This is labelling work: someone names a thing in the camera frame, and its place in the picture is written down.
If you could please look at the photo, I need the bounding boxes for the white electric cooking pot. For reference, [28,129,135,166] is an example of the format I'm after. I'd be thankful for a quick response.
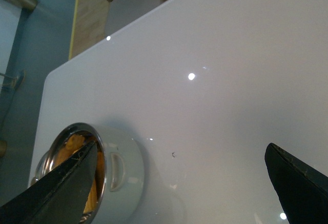
[30,123,145,223]

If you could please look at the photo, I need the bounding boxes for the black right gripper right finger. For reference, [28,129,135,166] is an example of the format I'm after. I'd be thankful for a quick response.
[264,143,327,223]

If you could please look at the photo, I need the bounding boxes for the yellow corn cob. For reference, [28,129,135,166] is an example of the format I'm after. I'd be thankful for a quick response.
[53,135,105,214]

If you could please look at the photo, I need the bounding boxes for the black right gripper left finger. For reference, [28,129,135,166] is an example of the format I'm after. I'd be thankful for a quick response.
[1,141,97,223]

